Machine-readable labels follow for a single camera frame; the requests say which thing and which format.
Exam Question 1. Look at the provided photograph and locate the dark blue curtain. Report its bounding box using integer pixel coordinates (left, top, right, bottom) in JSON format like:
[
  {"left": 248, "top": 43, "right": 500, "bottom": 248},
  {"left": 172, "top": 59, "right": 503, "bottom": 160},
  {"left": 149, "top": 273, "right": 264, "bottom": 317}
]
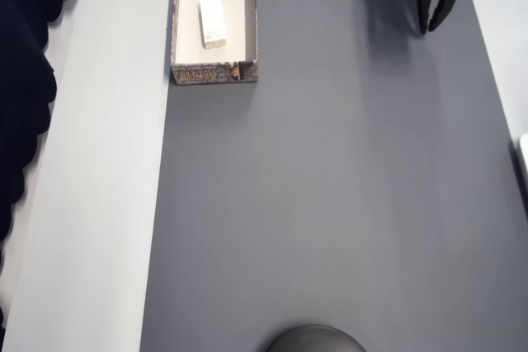
[{"left": 0, "top": 0, "right": 90, "bottom": 328}]

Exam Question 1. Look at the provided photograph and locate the grey desk mat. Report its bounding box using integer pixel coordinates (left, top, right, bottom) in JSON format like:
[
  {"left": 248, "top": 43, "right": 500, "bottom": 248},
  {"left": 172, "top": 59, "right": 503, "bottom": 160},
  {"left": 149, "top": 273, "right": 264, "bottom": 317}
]
[{"left": 139, "top": 0, "right": 528, "bottom": 352}]

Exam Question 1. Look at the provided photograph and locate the black round-base camera stand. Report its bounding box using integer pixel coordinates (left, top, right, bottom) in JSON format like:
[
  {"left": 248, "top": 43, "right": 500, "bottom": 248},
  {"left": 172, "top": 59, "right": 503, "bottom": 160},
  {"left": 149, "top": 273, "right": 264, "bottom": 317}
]
[{"left": 263, "top": 324, "right": 369, "bottom": 352}]

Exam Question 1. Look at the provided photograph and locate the stone-patterned open cardboard box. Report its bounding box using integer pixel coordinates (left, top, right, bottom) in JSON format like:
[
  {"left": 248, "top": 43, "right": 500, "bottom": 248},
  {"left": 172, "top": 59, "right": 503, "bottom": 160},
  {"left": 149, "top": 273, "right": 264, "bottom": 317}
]
[{"left": 170, "top": 0, "right": 261, "bottom": 87}]

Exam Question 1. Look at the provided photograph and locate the small white rectangular block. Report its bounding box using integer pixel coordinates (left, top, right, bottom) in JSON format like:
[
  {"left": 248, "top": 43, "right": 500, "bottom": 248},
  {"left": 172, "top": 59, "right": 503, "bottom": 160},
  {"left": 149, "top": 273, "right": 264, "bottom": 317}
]
[{"left": 199, "top": 0, "right": 229, "bottom": 50}]

